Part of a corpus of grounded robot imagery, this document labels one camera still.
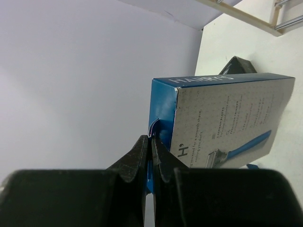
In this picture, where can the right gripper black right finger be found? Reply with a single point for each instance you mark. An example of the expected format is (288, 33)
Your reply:
(200, 197)

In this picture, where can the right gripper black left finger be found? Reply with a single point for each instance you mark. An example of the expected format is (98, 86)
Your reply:
(114, 197)

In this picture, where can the grey Harry's box blue razor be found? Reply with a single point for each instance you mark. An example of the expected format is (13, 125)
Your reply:
(218, 121)

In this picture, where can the green black Gillette Labs box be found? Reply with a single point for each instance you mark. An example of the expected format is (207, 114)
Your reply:
(238, 65)

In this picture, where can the white chrome-bar shelf rack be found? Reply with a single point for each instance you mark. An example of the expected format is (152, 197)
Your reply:
(275, 17)

